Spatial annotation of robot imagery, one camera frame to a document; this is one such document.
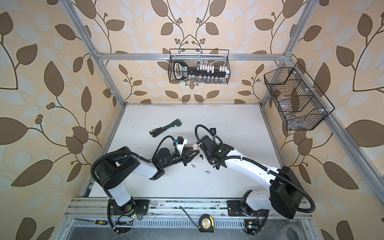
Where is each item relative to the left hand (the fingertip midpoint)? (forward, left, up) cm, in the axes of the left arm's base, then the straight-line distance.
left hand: (199, 150), depth 79 cm
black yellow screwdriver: (+21, +31, -13) cm, 39 cm away
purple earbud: (-3, +3, -15) cm, 15 cm away
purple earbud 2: (-6, -6, -14) cm, 17 cm away
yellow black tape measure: (-31, -4, -11) cm, 33 cm away
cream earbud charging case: (+2, +2, 0) cm, 3 cm away
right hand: (+4, -8, -3) cm, 9 cm away
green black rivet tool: (+29, +16, -14) cm, 36 cm away
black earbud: (+4, -1, -14) cm, 14 cm away
